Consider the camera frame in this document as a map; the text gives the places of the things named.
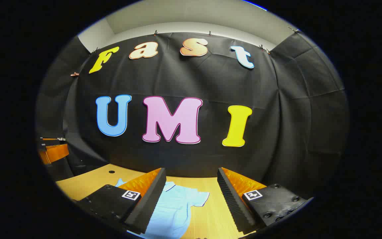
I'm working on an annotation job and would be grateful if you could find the light blue T-shirt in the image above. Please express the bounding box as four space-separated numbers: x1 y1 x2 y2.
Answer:
115 178 210 239

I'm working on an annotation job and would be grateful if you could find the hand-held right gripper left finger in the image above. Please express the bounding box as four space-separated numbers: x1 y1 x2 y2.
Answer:
73 168 167 234

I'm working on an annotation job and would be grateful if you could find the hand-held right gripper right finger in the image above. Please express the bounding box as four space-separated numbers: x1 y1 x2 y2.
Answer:
217 167 313 234

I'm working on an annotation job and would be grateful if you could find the black backdrop cloth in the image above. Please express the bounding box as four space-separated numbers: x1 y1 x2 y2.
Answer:
35 32 349 199

